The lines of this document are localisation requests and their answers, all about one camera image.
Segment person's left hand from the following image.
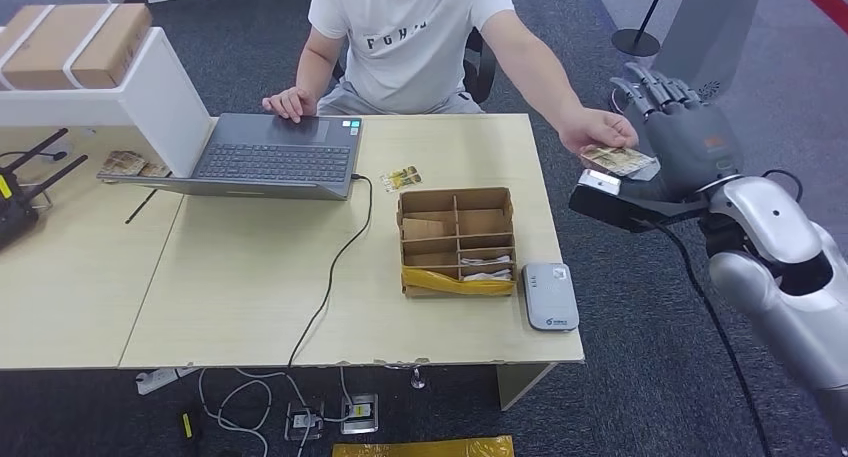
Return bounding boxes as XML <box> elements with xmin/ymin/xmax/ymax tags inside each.
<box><xmin>558</xmin><ymin>107</ymin><xmax>641</xmax><ymax>157</ymax></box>

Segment thin black cable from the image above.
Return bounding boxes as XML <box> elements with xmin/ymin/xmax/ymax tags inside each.
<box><xmin>0</xmin><ymin>149</ymin><xmax>68</xmax><ymax>164</ymax></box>

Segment black pen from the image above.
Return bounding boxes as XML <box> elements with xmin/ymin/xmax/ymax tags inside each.
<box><xmin>124</xmin><ymin>187</ymin><xmax>160</xmax><ymax>226</ymax></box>

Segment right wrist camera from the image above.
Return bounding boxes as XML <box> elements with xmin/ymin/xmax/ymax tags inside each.
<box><xmin>568</xmin><ymin>169</ymin><xmax>709</xmax><ymax>235</ymax></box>

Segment person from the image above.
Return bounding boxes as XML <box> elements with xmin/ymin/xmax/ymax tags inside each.
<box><xmin>261</xmin><ymin>0</ymin><xmax>641</xmax><ymax>157</ymax></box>

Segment black office chair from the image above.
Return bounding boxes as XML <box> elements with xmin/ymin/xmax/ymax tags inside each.
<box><xmin>331</xmin><ymin>26</ymin><xmax>498</xmax><ymax>105</ymax></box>

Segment white power strip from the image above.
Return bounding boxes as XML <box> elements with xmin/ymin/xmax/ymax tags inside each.
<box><xmin>135</xmin><ymin>367</ymin><xmax>200</xmax><ymax>396</ymax></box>

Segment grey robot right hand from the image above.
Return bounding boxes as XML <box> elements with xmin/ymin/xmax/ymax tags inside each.
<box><xmin>609</xmin><ymin>61</ymin><xmax>743</xmax><ymax>200</ymax></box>

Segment metal floor socket box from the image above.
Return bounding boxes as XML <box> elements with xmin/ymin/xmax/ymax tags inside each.
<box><xmin>340</xmin><ymin>392</ymin><xmax>380</xmax><ymax>436</ymax></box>
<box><xmin>284</xmin><ymin>400</ymin><xmax>326</xmax><ymax>442</ymax></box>

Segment grey laptop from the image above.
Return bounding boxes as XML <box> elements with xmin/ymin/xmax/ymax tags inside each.
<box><xmin>97</xmin><ymin>112</ymin><xmax>364</xmax><ymax>202</ymax></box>

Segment white desk leg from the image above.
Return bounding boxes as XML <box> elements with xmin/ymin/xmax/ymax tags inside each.
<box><xmin>496</xmin><ymin>362</ymin><xmax>558</xmax><ymax>412</ymax></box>

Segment black device with yellow label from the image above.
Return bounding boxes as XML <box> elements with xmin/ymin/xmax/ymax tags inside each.
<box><xmin>177</xmin><ymin>410</ymin><xmax>203</xmax><ymax>457</ymax></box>

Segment white desk shelf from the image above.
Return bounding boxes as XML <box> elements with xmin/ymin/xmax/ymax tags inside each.
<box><xmin>0</xmin><ymin>27</ymin><xmax>213</xmax><ymax>179</ymax></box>

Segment white cable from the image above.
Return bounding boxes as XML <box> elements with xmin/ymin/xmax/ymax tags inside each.
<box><xmin>197</xmin><ymin>367</ymin><xmax>356</xmax><ymax>457</ymax></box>

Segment person's right hand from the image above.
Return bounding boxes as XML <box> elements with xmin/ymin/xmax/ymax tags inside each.
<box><xmin>261</xmin><ymin>86</ymin><xmax>319</xmax><ymax>124</ymax></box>

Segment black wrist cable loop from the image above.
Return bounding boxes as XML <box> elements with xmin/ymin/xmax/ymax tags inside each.
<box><xmin>760</xmin><ymin>169</ymin><xmax>805</xmax><ymax>205</ymax></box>

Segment grey kiosk stand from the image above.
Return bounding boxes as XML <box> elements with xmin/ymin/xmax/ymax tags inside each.
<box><xmin>652</xmin><ymin>0</ymin><xmax>790</xmax><ymax>101</ymax></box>

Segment black laptop power cable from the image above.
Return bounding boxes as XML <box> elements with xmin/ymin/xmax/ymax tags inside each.
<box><xmin>288</xmin><ymin>173</ymin><xmax>374</xmax><ymax>369</ymax></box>

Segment yellow plastic bag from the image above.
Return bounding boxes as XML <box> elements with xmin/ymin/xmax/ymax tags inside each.
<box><xmin>331</xmin><ymin>435</ymin><xmax>515</xmax><ymax>457</ymax></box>

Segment black router with antennas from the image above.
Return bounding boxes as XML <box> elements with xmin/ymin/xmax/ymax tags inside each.
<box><xmin>0</xmin><ymin>127</ymin><xmax>89</xmax><ymax>250</ymax></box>

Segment stack of patterned cards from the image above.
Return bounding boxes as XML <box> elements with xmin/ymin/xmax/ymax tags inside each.
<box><xmin>99</xmin><ymin>150</ymin><xmax>172</xmax><ymax>180</ymax></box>

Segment brown carton with white straps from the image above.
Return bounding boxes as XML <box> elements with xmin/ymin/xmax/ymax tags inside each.
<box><xmin>0</xmin><ymin>3</ymin><xmax>154</xmax><ymax>91</ymax></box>

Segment grey white card reader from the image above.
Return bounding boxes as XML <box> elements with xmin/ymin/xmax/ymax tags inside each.
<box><xmin>521</xmin><ymin>262</ymin><xmax>580</xmax><ymax>333</ymax></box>

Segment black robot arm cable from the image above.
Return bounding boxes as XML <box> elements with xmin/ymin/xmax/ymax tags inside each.
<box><xmin>645</xmin><ymin>220</ymin><xmax>775</xmax><ymax>457</ymax></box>

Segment black stanchion post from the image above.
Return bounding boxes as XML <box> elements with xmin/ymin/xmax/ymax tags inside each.
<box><xmin>610</xmin><ymin>0</ymin><xmax>672</xmax><ymax>58</ymax></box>

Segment cardboard divider box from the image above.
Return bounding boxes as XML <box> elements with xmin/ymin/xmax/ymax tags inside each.
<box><xmin>396</xmin><ymin>187</ymin><xmax>517</xmax><ymax>300</ymax></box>

